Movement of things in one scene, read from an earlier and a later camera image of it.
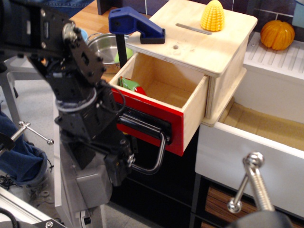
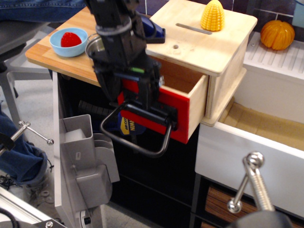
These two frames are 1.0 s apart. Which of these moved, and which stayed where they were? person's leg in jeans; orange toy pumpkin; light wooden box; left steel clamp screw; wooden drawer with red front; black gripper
Moved: black gripper; wooden drawer with red front
Stayed: person's leg in jeans; light wooden box; orange toy pumpkin; left steel clamp screw
